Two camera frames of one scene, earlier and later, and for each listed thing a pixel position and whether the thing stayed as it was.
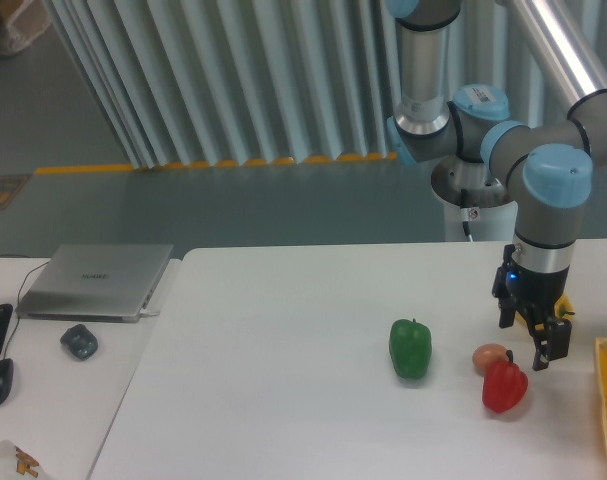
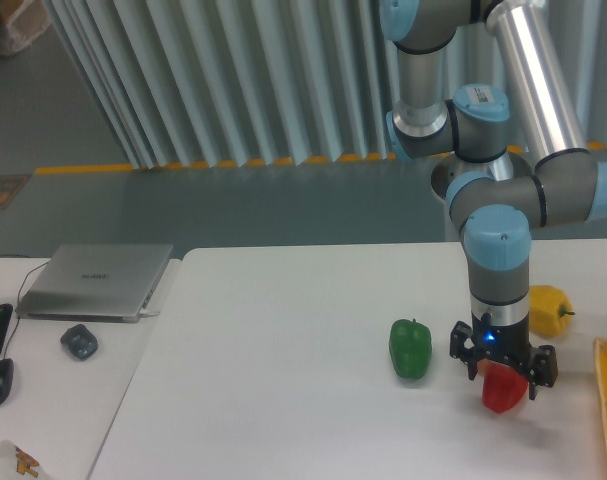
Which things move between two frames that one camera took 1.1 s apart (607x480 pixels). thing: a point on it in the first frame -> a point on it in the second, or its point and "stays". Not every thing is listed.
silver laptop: x=94 y=282 stays
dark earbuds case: x=80 y=341 stays
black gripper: x=535 y=294 -> x=503 y=342
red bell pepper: x=504 y=385 stays
